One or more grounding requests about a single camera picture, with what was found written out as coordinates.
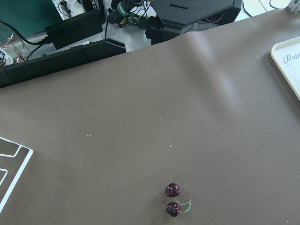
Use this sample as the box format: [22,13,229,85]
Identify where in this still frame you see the white cup rack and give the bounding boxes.
[0,137,34,210]

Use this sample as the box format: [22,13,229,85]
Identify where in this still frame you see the dark cherry pair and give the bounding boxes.
[165,183,192,217]

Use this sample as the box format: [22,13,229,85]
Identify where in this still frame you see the black gripper stand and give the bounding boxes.
[144,0,243,45]

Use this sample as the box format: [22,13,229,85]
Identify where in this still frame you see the cream rabbit serving tray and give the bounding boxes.
[270,37,300,99]

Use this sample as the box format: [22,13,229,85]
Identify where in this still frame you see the aluminium frame post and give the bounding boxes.
[286,0,300,14]

